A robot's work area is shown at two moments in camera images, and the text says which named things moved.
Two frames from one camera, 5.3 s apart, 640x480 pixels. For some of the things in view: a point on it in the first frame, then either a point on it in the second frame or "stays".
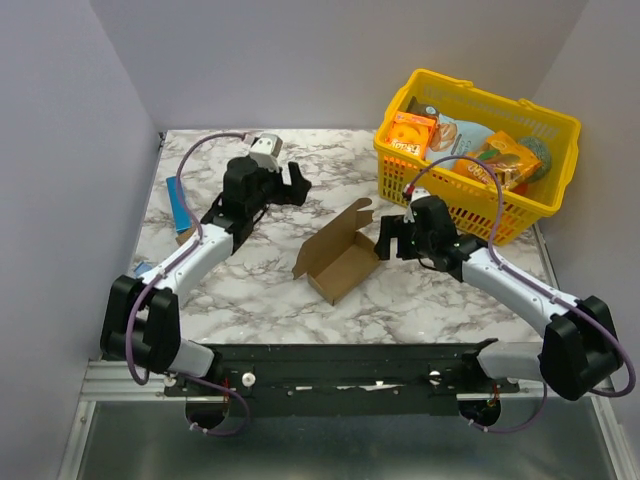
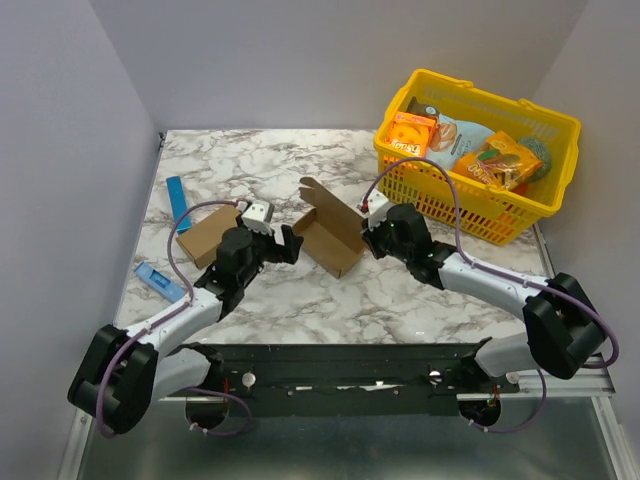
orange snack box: x=411 y=133 stays
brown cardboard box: x=338 y=255 → x=333 y=233
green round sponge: x=542 y=152 stays
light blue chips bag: x=453 y=138 stays
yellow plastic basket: x=497 y=164 stays
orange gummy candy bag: x=511 y=162 stays
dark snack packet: x=427 y=109 stays
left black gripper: x=294 y=194 → x=288 y=253
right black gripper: x=398 y=237 → x=375 y=240
